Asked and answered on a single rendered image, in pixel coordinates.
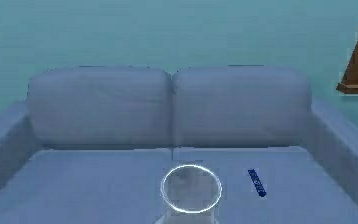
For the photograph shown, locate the clear glass bottle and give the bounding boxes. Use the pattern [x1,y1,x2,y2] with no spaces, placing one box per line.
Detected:
[153,163,224,224]

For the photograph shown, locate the pale blue sofa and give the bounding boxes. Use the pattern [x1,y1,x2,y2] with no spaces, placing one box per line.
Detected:
[0,65,358,224]

